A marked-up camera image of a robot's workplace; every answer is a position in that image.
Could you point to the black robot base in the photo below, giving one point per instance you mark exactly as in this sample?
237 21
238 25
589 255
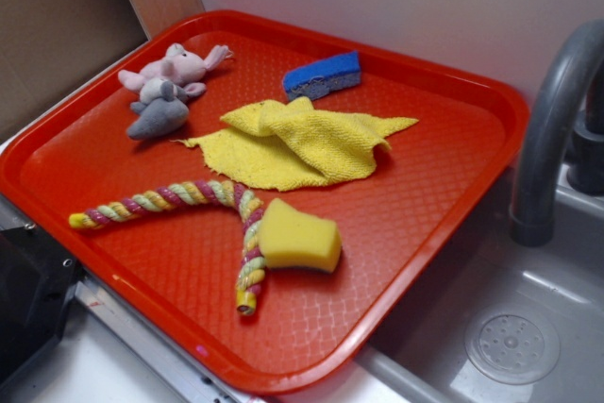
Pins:
38 283

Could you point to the pink plush animal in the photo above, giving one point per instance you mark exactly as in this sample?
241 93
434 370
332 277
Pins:
180 66

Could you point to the red plastic tray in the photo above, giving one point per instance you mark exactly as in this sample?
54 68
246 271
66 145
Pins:
178 268

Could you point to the yellow cloth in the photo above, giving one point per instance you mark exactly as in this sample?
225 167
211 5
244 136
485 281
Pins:
274 146

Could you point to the yellow sponge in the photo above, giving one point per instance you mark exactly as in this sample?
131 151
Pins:
290 238

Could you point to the blue sponge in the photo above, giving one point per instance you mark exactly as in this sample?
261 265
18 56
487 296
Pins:
322 77

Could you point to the gray plush mouse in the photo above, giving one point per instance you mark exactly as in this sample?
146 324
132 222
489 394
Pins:
162 108

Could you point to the gray faucet spout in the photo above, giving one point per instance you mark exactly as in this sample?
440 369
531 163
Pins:
566 120

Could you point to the gray sink basin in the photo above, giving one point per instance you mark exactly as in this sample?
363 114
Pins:
418 350

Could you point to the sink drain cover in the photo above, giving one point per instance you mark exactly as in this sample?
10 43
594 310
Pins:
510 346

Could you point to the brown cardboard panel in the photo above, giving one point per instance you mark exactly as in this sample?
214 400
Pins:
49 48

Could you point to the twisted colourful rope toy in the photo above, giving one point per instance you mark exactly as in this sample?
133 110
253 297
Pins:
224 193

